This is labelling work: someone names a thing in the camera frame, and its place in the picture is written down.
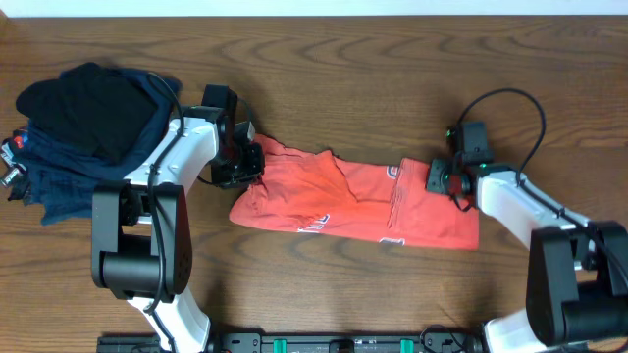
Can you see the navy blue folded garment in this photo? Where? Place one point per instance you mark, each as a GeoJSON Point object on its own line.
{"type": "Point", "coordinates": [62, 178]}

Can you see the dark garment with printed graphics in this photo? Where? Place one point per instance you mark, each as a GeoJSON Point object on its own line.
{"type": "Point", "coordinates": [16, 176]}

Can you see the black folded garment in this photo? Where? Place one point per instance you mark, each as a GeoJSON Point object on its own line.
{"type": "Point", "coordinates": [100, 111]}

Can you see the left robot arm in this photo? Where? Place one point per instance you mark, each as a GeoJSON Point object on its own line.
{"type": "Point", "coordinates": [140, 240]}

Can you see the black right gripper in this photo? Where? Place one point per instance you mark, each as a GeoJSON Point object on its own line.
{"type": "Point", "coordinates": [437, 167]}

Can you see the red t-shirt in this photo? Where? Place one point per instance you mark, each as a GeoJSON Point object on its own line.
{"type": "Point", "coordinates": [320, 193]}

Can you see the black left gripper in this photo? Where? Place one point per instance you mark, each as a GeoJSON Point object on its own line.
{"type": "Point", "coordinates": [254, 173]}

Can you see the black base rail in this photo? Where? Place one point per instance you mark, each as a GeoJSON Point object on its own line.
{"type": "Point", "coordinates": [431, 340]}

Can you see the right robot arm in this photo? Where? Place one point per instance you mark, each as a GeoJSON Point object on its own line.
{"type": "Point", "coordinates": [576, 290]}

